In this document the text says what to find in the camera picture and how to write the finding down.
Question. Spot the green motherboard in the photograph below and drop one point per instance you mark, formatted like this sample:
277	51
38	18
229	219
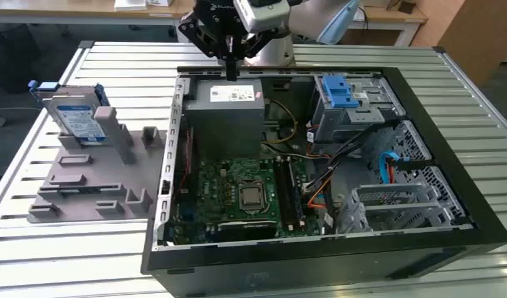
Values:
220	192

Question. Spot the white cardboard box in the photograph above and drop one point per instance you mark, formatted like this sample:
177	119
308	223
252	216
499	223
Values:
129	3
160	2

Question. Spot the grey power supply unit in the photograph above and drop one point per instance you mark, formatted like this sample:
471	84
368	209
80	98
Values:
224	124

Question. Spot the RAM stick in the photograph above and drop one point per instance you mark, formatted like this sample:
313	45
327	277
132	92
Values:
77	192

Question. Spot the blue plastic drive latch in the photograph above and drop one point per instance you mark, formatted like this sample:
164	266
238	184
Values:
337	90

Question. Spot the silver CPU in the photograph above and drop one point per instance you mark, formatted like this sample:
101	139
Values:
251	198

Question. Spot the silver disk bay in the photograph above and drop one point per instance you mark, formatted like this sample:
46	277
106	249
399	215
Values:
401	208

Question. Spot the brown wooden cabinet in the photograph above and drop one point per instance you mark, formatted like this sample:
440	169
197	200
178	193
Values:
476	31

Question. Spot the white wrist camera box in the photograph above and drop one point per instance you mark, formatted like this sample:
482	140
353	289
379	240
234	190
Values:
263	15

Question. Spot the light wooden desk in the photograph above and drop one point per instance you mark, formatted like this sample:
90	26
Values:
112	15

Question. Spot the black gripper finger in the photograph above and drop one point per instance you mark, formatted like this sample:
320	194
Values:
236	62
202	37

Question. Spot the silver optical drive cage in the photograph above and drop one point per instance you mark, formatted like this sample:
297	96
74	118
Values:
340	124

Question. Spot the black open PC case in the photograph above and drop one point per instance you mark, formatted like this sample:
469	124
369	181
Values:
319	267

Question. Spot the black RAM slot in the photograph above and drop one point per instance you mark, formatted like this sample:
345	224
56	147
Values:
283	192
297	192

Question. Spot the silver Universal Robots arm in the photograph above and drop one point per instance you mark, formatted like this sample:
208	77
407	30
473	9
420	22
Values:
273	52

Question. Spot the grey parts rack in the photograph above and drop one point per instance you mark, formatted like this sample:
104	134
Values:
92	174

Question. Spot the CPU socket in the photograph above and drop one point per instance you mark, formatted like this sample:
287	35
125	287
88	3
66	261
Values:
238	198

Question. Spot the hard disk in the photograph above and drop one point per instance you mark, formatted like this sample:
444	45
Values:
77	121

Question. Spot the black graphics card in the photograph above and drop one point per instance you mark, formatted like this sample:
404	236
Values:
247	228

